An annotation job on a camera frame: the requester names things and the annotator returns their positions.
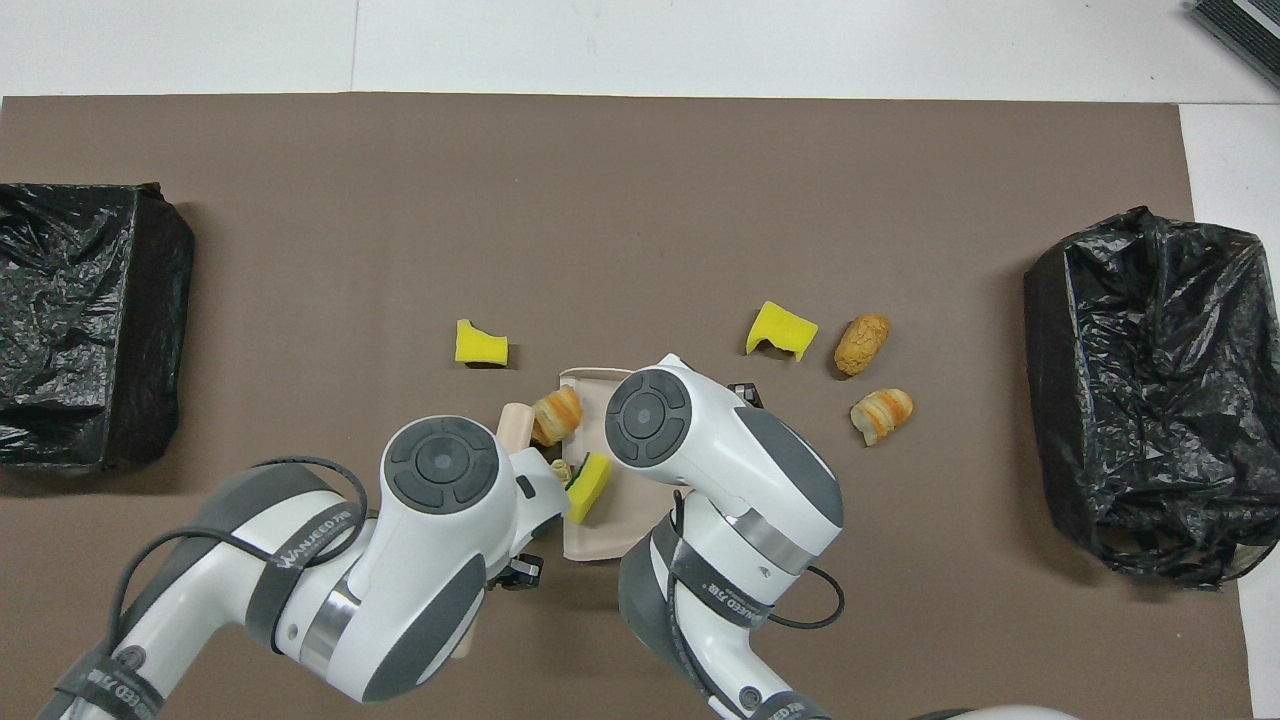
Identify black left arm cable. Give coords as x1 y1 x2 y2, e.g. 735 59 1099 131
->
105 455 369 651

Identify beige plastic dustpan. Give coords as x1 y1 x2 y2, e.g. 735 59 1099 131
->
557 367 691 564

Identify right black bin bag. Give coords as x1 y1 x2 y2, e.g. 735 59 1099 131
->
1023 206 1280 591

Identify large striped croissant piece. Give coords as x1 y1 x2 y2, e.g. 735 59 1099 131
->
531 385 584 447

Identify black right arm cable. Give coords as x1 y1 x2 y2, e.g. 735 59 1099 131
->
670 490 846 631

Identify yellow sponge with green pad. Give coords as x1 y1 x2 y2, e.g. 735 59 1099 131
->
563 452 614 526

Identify small yellow sponge piece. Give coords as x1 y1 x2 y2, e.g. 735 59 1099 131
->
455 319 510 367

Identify beige hand brush black bristles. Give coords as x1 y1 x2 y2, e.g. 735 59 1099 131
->
497 402 546 466

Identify small striped croissant piece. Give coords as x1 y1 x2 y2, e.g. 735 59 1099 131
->
850 388 915 447

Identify boxy bin with black bag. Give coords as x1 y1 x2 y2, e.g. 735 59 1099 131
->
0 182 196 476

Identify notched yellow sponge piece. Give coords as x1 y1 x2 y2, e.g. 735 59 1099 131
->
745 301 819 362

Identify brown paper table mat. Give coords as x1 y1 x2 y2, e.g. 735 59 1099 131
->
0 93 1256 720

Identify brown oval bread roll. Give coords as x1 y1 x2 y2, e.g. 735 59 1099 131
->
834 313 892 377

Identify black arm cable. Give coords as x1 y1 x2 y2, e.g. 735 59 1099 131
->
105 455 369 651
670 490 846 631

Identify dark grey ribbed device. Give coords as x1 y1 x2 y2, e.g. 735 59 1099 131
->
1188 0 1280 93

